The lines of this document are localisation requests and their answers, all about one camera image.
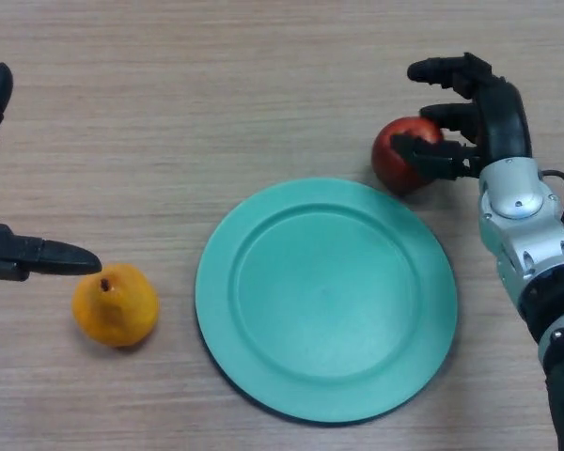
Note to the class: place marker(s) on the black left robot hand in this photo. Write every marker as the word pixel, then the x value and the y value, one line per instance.
pixel 9 256

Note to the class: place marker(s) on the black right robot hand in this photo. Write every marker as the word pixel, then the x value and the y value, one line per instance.
pixel 505 122

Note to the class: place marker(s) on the red apple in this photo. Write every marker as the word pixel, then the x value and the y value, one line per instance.
pixel 387 169

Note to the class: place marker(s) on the green round plate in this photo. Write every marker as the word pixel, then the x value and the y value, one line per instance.
pixel 329 305

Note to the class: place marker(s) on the orange yellow pear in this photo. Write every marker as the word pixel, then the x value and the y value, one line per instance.
pixel 115 315

